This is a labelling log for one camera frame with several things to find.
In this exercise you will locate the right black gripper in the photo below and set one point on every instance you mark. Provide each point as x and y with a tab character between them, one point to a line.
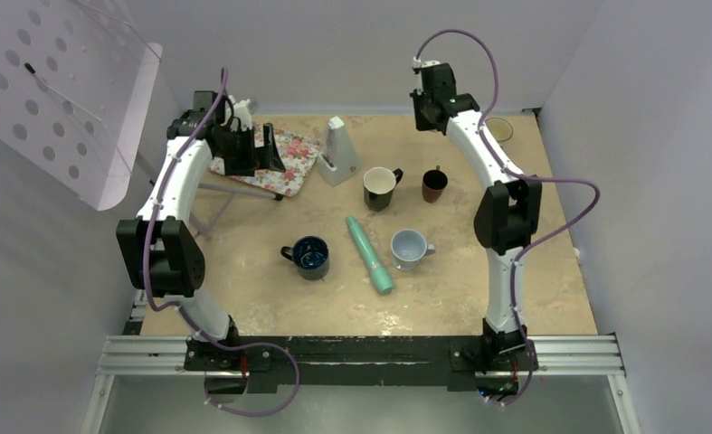
421	124

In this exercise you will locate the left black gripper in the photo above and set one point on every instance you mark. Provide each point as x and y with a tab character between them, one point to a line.
257	158

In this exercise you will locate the brown striped mug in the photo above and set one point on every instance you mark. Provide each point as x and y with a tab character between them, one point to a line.
434	182

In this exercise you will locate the beige mug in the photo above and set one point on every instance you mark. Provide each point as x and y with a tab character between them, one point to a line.
500	129

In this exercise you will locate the black mug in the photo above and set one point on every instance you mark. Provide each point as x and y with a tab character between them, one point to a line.
378	187

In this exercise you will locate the dark blue mug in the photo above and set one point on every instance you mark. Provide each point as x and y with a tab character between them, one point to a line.
310	255

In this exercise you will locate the white upside-down mug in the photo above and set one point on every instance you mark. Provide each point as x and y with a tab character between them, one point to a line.
408	248

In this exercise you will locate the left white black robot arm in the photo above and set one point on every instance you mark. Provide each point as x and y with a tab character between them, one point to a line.
161	254

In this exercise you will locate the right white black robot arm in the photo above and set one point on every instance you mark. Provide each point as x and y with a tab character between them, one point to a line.
507	216

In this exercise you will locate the floral tray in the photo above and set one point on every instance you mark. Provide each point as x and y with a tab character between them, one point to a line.
297	153

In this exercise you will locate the white wedge-shaped device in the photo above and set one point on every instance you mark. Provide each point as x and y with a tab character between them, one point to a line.
338	159

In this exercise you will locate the teal cylindrical tube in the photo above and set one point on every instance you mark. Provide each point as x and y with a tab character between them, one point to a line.
378	274

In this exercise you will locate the white perforated panel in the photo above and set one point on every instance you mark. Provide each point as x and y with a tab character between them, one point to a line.
76	81

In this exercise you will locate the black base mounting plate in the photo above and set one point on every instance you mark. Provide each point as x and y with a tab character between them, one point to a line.
460	363

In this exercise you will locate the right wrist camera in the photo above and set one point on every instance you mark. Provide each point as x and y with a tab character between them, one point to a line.
418	64

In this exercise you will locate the aluminium frame rail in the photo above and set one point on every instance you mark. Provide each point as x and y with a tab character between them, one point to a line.
595	356

